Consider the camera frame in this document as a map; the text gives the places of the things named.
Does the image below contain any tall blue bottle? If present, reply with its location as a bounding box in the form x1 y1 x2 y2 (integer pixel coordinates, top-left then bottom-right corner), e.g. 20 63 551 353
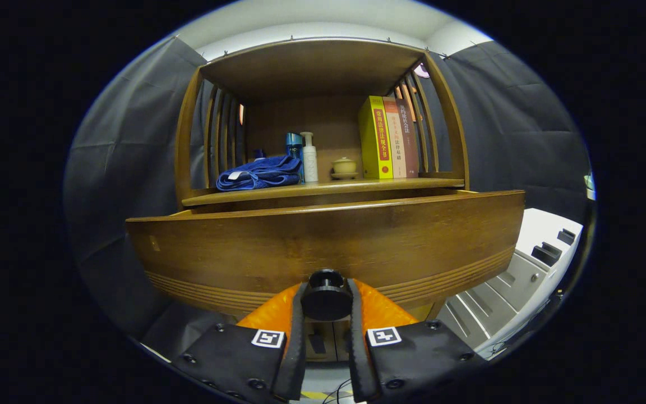
285 132 305 183

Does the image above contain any black round drawer knob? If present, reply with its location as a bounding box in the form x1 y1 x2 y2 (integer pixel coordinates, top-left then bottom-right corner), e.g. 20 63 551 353
301 269 354 322

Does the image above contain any wooden drawer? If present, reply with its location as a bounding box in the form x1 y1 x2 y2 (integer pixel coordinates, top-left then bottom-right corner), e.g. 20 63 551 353
126 190 527 320

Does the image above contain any white pump bottle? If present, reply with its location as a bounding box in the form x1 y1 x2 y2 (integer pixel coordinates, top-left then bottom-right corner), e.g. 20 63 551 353
300 131 319 183

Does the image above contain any thin black cable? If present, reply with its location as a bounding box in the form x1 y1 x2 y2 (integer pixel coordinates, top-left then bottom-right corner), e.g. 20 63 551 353
322 379 353 404

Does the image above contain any blue folded towel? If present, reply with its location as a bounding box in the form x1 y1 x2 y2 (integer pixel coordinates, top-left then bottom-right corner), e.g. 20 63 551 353
215 155 303 192

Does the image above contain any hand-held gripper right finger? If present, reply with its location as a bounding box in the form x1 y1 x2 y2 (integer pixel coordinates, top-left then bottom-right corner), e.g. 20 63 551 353
347 278 490 403

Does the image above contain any wooden cabinet door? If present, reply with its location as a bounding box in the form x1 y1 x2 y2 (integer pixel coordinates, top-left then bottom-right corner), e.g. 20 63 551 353
306 320 336 362
335 320 352 362

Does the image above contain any wooden countertop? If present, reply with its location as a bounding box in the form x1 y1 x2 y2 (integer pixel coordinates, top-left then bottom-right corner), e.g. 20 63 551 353
182 178 465 207

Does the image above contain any cream orange book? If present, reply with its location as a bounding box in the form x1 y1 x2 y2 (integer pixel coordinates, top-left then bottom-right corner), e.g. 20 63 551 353
382 97 408 179

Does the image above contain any thick yellow book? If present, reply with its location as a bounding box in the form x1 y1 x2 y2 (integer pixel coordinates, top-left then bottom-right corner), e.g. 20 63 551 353
358 95 394 180

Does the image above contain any wooden cabinet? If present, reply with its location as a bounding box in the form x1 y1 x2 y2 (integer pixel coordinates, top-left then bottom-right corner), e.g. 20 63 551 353
174 38 470 362

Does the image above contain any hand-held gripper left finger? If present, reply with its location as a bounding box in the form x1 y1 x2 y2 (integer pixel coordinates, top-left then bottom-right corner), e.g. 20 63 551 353
170 282 308 402

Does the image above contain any brown book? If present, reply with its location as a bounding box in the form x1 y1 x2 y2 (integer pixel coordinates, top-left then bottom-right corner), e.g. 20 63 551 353
396 98 420 178

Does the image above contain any white drawer unit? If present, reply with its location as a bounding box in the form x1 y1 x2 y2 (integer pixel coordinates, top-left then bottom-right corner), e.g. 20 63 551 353
438 208 584 360

